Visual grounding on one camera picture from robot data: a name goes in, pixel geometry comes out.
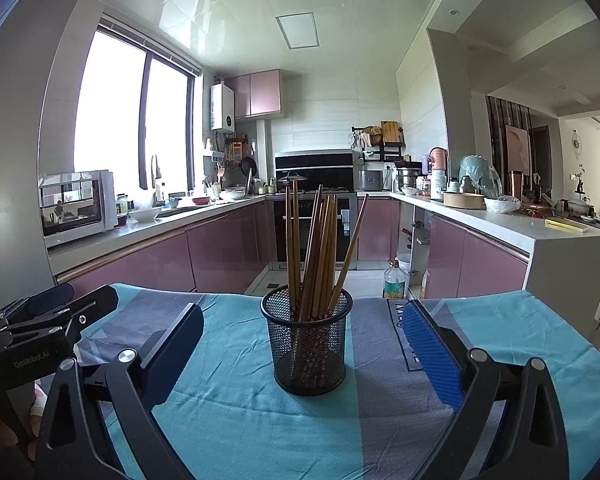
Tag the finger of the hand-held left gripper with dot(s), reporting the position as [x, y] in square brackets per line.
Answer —
[50, 300]
[97, 302]

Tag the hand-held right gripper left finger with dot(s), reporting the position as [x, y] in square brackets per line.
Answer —
[172, 355]

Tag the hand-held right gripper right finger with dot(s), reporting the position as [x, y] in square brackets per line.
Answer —
[432, 355]

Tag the black mesh utensil holder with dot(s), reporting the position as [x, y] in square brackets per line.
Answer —
[307, 360]

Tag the bunch of wooden chopsticks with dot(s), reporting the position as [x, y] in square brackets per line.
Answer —
[325, 260]

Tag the pink base cabinets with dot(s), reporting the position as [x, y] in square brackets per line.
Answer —
[470, 260]
[155, 260]

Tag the teal and grey tablecloth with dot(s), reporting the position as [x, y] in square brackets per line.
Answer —
[230, 410]

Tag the cooking oil bottle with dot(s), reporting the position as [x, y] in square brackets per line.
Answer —
[395, 282]

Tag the white countertop oven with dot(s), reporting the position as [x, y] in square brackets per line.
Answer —
[75, 210]

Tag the large white bowl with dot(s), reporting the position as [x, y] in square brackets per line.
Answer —
[145, 215]

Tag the pink bowl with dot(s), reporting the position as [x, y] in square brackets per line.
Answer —
[202, 200]

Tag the bamboo steamer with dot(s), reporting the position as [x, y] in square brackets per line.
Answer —
[464, 200]

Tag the black built-in oven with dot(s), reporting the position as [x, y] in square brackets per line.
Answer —
[281, 240]

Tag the white plastic bag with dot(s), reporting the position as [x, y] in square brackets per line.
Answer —
[502, 205]

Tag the steel stock pot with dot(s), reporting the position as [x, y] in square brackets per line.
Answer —
[409, 180]

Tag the silver rice cooker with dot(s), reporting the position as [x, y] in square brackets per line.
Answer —
[371, 181]

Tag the flat yellow box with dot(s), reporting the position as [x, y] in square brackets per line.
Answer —
[566, 225]

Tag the green plastic cover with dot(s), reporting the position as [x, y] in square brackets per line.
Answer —
[480, 172]

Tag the copper tumbler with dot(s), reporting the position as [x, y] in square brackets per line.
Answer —
[515, 185]

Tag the purple cup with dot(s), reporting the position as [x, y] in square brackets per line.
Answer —
[426, 165]

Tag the kitchen window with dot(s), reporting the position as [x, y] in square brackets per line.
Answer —
[115, 110]

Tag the pink electric kettle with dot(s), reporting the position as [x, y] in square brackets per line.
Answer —
[438, 160]

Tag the hanging black frying pan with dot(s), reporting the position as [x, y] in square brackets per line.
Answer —
[249, 166]

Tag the black pot with lid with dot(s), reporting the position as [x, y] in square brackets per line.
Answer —
[292, 182]

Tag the black range hood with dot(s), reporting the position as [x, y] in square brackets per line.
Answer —
[320, 165]

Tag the wooden cutting board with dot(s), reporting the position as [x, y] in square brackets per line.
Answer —
[390, 131]

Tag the white water heater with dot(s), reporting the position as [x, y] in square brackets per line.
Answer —
[222, 107]

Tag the ceiling light panel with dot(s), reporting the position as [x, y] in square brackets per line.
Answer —
[297, 31]

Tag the black wall rack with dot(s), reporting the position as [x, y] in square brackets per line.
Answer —
[387, 152]

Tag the framed wall painting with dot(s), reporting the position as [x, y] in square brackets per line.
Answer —
[516, 150]

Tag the pink wall cabinet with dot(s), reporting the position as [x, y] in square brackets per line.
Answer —
[257, 94]

